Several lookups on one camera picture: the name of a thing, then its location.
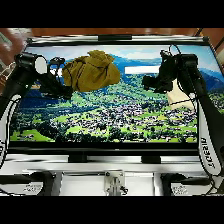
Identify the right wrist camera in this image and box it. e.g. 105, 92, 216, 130
159, 49, 175, 70

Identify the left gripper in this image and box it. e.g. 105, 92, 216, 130
54, 81, 75, 100

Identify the olive green garment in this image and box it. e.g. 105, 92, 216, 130
61, 49, 121, 93

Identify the black cable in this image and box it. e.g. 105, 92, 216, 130
169, 44, 198, 112

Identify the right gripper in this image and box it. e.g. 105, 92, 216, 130
142, 73, 175, 95

